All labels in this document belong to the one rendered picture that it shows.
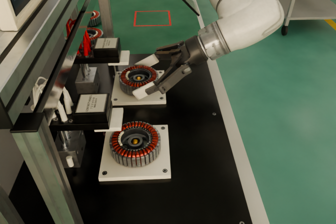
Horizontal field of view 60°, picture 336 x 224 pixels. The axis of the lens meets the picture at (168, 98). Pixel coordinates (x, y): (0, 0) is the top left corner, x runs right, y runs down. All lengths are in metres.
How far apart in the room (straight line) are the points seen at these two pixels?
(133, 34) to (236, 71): 1.33
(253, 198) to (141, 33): 0.79
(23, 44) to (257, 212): 0.51
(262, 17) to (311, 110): 1.48
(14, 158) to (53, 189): 0.26
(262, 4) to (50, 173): 0.58
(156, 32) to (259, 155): 0.94
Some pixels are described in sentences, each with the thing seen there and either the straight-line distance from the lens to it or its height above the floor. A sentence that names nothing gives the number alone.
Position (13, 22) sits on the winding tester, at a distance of 0.43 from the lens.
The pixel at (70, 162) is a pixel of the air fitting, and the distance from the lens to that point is 0.65.
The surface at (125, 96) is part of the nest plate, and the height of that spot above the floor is 0.78.
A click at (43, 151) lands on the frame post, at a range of 0.39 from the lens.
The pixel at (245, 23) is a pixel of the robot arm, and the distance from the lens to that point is 0.74.
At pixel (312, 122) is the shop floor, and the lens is 2.07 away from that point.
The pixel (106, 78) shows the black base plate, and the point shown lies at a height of 0.77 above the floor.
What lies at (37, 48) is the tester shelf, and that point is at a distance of 0.41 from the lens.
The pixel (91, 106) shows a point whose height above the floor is 0.92.
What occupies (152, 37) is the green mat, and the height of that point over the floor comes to 0.75.
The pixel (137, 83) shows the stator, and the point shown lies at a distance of 0.80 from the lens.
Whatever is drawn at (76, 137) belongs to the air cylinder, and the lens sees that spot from 0.66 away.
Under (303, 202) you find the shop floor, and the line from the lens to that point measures 1.64.
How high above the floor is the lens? 1.29
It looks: 39 degrees down
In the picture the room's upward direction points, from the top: straight up
